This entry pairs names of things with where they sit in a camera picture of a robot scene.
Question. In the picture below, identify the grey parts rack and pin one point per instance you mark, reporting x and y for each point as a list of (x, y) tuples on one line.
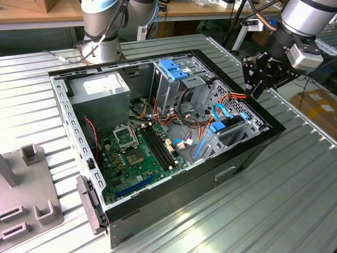
[(26, 184)]

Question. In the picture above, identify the black tripod stand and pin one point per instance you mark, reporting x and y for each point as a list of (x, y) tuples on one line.
[(231, 29)]

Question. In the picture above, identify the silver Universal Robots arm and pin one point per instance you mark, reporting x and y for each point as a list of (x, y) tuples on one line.
[(305, 15)]

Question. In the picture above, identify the blue plastic cage latch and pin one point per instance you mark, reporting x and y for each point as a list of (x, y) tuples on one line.
[(171, 69)]

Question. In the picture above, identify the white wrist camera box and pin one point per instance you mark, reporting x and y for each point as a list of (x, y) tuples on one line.
[(305, 58)]

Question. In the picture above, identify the green motherboard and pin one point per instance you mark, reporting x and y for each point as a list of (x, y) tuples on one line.
[(147, 172)]

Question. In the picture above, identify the cardboard box with yellow labels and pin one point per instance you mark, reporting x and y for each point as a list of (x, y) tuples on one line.
[(310, 105)]

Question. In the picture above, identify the black RAM slot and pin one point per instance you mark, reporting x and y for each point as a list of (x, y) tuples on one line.
[(161, 147), (153, 147)]

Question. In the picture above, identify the grey power supply unit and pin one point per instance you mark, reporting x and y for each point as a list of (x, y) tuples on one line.
[(100, 105)]

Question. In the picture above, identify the plain brown cardboard box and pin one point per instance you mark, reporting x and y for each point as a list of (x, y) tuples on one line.
[(50, 5)]

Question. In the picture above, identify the wooden desk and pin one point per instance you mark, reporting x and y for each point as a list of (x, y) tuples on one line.
[(205, 11)]

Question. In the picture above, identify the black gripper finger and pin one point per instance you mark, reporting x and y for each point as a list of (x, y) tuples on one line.
[(249, 71), (285, 76)]

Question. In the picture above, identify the aluminium slat table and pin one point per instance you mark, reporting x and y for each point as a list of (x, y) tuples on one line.
[(330, 47)]

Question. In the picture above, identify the blue expansion slot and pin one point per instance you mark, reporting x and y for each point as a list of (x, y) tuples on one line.
[(134, 187)]

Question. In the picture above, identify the grey metal disk bay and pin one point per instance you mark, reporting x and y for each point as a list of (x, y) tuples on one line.
[(212, 150)]

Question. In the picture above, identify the grey metal drive cage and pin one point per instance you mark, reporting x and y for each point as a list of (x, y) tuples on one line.
[(168, 95)]

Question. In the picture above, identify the hard disk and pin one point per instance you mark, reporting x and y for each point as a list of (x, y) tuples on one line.
[(217, 126)]

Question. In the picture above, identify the grey plastic case latch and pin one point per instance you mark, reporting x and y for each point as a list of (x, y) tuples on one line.
[(88, 203)]

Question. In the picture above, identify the black open PC case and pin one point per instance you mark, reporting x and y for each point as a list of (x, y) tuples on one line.
[(184, 189)]

